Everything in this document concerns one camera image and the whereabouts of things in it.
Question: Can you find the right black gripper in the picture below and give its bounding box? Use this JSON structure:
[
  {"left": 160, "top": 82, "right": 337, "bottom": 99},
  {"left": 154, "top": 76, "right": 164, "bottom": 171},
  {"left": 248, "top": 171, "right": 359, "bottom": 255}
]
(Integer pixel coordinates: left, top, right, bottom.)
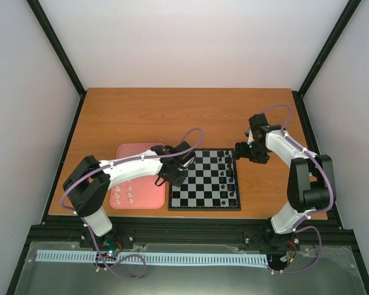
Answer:
[{"left": 233, "top": 141, "right": 269, "bottom": 165}]

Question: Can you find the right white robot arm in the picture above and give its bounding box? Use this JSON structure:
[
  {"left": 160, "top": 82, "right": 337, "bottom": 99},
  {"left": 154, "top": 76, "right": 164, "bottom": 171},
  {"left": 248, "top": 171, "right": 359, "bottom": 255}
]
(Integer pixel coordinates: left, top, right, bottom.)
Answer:
[{"left": 235, "top": 113, "right": 335, "bottom": 235}]

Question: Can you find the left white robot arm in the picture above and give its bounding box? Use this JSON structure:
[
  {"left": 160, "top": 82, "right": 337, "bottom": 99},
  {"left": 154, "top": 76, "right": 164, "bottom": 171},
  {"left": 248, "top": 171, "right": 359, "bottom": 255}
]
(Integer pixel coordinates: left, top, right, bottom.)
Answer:
[{"left": 63, "top": 141, "right": 196, "bottom": 248}]

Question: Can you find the pink plastic tray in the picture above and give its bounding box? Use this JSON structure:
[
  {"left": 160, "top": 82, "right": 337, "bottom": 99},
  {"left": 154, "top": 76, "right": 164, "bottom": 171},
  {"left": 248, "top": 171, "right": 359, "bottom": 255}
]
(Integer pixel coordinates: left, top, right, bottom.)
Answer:
[{"left": 105, "top": 143, "right": 165, "bottom": 210}]

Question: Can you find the black white chessboard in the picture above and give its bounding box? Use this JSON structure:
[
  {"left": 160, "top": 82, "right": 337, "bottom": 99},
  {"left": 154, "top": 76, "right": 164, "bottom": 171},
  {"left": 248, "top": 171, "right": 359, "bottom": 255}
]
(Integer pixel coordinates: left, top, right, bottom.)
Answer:
[{"left": 168, "top": 149, "right": 241, "bottom": 211}]

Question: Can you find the black aluminium frame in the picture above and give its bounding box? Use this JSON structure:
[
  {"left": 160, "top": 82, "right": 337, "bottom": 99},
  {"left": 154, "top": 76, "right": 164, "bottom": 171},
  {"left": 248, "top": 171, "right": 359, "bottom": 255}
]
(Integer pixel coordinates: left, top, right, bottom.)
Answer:
[{"left": 7, "top": 1, "right": 369, "bottom": 294}]

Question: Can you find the light blue cable duct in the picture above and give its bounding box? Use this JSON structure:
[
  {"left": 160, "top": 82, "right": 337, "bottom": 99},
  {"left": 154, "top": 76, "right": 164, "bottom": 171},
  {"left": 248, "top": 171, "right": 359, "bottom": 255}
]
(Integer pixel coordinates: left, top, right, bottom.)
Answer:
[{"left": 35, "top": 250, "right": 268, "bottom": 268}]

